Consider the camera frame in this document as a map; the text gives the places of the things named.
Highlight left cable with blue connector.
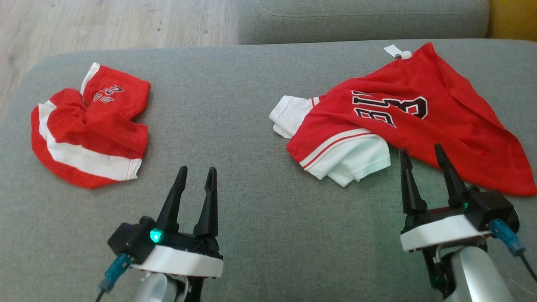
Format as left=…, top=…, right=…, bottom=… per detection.
left=96, top=253, right=133, bottom=302

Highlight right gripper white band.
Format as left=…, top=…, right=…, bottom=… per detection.
left=399, top=143, right=491, bottom=252

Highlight red jersey with black number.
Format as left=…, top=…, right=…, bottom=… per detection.
left=268, top=41, right=537, bottom=197

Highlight red shorts with white stripe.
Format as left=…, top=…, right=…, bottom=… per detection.
left=30, top=62, right=151, bottom=189

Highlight grey stitched sofa seat cushion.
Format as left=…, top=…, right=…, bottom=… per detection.
left=237, top=0, right=490, bottom=46

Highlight large grey fabric sofa seat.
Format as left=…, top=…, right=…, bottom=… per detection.
left=0, top=39, right=537, bottom=302

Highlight right cable with blue connector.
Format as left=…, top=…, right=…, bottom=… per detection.
left=489, top=218, right=537, bottom=282

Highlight large yellow sofa back cushion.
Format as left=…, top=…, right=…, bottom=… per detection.
left=487, top=0, right=537, bottom=42

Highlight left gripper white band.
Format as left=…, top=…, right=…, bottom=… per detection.
left=131, top=166, right=224, bottom=278

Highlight cable with blue connector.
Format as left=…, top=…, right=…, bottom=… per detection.
left=489, top=218, right=537, bottom=282
left=96, top=253, right=133, bottom=302

